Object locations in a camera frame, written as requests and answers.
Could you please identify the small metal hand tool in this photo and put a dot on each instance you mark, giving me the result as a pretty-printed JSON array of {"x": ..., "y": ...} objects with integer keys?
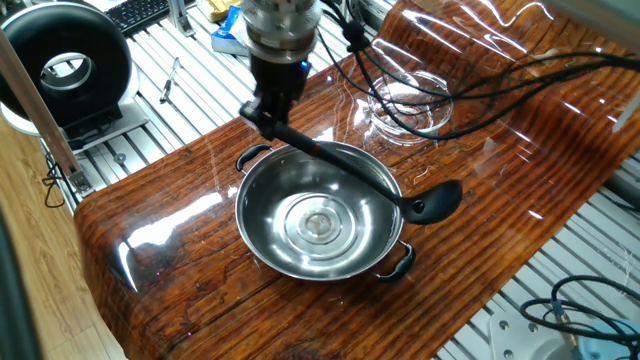
[{"x": 166, "y": 90}]

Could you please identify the black keyboard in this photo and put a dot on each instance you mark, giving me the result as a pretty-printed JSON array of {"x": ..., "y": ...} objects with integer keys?
[{"x": 135, "y": 15}]

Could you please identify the yellow packet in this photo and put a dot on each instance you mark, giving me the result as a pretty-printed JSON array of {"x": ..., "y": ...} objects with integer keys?
[{"x": 222, "y": 9}]

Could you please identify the black frame post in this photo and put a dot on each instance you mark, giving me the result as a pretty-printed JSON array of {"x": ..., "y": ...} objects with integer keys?
[{"x": 12, "y": 300}]

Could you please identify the metal post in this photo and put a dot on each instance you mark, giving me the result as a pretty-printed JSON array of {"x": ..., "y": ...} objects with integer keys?
[{"x": 180, "y": 17}]

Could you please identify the clear glass bowl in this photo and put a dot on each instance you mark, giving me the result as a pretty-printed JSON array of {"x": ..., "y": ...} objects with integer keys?
[{"x": 385, "y": 125}]

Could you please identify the blue box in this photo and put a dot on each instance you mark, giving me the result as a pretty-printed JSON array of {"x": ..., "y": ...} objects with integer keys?
[{"x": 225, "y": 37}]

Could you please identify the grey metal washer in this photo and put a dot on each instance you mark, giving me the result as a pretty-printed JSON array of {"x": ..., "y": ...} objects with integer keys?
[{"x": 116, "y": 159}]

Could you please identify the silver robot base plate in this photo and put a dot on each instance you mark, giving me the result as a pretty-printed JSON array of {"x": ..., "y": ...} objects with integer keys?
[{"x": 520, "y": 340}]

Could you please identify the brown frame bar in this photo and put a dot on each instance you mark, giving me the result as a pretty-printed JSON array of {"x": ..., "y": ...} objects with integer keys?
[{"x": 35, "y": 105}]

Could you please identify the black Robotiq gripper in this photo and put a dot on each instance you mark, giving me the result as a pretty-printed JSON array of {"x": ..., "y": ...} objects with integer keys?
[{"x": 280, "y": 80}]

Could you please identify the wood-grain vinyl table cover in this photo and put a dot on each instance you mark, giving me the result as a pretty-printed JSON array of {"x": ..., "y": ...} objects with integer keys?
[{"x": 200, "y": 280}]

